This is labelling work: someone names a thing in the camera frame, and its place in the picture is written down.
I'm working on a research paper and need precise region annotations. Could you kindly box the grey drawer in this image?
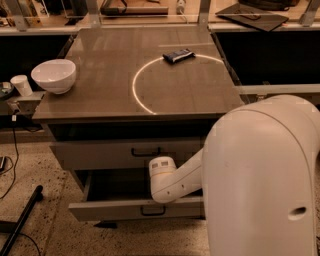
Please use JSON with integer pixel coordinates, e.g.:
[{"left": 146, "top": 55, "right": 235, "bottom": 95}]
[
  {"left": 51, "top": 137, "right": 202, "bottom": 170},
  {"left": 69, "top": 168, "right": 204, "bottom": 223}
]

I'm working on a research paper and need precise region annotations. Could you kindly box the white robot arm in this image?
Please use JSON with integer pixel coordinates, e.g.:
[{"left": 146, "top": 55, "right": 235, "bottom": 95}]
[{"left": 149, "top": 95, "right": 320, "bottom": 256}]

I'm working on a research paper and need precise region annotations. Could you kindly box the grey drawer cabinet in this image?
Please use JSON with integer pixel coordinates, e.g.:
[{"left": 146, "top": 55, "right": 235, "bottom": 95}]
[{"left": 31, "top": 25, "right": 244, "bottom": 230}]

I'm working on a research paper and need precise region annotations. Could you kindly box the grey top drawer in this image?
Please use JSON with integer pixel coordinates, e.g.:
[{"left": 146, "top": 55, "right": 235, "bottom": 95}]
[{"left": 51, "top": 137, "right": 202, "bottom": 170}]

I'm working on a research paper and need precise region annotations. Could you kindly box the dark snack bar wrapper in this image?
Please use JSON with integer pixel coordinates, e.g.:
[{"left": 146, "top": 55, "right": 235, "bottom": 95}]
[{"left": 163, "top": 49, "right": 195, "bottom": 64}]

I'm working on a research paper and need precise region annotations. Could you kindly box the white ceramic bowl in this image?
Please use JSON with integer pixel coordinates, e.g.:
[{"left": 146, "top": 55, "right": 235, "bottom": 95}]
[{"left": 31, "top": 59, "right": 76, "bottom": 94}]

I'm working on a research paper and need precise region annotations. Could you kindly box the white paper cup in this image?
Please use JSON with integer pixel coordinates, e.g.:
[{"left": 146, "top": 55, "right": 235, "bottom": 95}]
[{"left": 10, "top": 75, "right": 33, "bottom": 97}]

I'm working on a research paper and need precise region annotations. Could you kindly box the black flat board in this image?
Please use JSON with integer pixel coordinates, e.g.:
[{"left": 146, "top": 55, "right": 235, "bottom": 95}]
[{"left": 216, "top": 3, "right": 289, "bottom": 32}]

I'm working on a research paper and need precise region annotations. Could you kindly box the dark round dish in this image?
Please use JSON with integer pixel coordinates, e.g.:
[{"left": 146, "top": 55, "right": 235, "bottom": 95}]
[{"left": 0, "top": 82, "right": 14, "bottom": 101}]

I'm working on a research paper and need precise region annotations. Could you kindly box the black metal stand leg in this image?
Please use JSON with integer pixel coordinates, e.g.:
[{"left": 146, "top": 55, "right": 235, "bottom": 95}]
[{"left": 0, "top": 185, "right": 43, "bottom": 256}]

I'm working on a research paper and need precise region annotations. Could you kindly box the grey clamp bracket left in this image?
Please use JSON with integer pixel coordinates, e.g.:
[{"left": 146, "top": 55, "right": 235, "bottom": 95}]
[{"left": 7, "top": 91, "right": 45, "bottom": 115}]

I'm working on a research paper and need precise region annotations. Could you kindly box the black cable left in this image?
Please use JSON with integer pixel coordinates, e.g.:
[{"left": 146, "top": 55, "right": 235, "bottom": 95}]
[{"left": 0, "top": 113, "right": 20, "bottom": 200}]

